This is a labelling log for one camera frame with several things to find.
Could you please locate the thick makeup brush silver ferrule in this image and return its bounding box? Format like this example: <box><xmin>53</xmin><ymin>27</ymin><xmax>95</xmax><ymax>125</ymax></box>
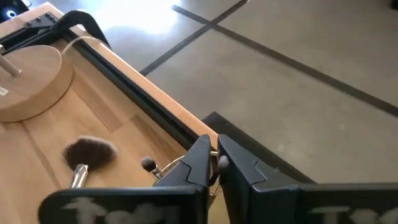
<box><xmin>141</xmin><ymin>156</ymin><xmax>164</xmax><ymax>181</ymax></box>

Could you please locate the black device blue ring light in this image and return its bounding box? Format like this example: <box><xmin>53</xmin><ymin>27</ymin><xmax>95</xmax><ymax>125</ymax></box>
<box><xmin>0</xmin><ymin>0</ymin><xmax>30</xmax><ymax>23</ymax></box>

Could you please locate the thin makeup brush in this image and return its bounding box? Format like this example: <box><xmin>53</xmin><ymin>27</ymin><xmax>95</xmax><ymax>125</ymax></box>
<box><xmin>208</xmin><ymin>154</ymin><xmax>230</xmax><ymax>187</ymax></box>

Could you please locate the white shade wooden base lamp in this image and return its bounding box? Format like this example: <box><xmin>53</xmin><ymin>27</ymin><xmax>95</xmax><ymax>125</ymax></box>
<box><xmin>0</xmin><ymin>44</ymin><xmax>75</xmax><ymax>123</ymax></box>

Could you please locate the white lamp cable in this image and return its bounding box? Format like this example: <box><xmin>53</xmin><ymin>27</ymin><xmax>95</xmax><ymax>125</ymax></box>
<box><xmin>61</xmin><ymin>35</ymin><xmax>102</xmax><ymax>56</ymax></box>

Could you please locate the black aluminium frame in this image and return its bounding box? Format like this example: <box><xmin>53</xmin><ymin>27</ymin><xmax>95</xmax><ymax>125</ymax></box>
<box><xmin>0</xmin><ymin>11</ymin><xmax>201</xmax><ymax>150</ymax></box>

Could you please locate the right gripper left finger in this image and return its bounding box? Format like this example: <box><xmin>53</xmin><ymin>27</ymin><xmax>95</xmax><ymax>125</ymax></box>
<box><xmin>37</xmin><ymin>133</ymin><xmax>213</xmax><ymax>224</ymax></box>

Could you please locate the fan makeup brush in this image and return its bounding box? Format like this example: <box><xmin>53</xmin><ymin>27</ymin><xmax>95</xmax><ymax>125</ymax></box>
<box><xmin>62</xmin><ymin>136</ymin><xmax>118</xmax><ymax>190</ymax></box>

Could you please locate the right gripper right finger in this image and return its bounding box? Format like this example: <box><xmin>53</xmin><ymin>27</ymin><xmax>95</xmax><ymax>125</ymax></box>
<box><xmin>216</xmin><ymin>133</ymin><xmax>398</xmax><ymax>224</ymax></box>

